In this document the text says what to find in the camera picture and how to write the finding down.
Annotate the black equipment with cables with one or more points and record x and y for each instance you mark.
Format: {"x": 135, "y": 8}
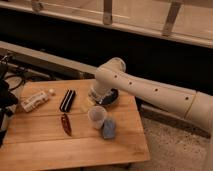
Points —
{"x": 7, "y": 99}

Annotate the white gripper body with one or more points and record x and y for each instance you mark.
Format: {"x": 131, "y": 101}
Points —
{"x": 98, "y": 94}

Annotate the blue crumpled cloth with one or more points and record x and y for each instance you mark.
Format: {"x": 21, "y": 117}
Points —
{"x": 108, "y": 130}

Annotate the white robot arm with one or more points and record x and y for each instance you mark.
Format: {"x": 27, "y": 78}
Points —
{"x": 192, "y": 105}

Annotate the white plastic bottle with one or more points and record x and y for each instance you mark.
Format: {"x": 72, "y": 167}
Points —
{"x": 36, "y": 100}

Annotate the wooden table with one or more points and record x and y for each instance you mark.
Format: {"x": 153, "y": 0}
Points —
{"x": 37, "y": 140}

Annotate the yellow sponge piece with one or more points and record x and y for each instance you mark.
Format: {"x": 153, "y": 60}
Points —
{"x": 87, "y": 104}

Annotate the red chili pepper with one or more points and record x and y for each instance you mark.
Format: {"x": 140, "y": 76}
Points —
{"x": 66, "y": 124}

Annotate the black striped block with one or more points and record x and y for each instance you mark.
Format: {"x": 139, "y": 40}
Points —
{"x": 67, "y": 101}

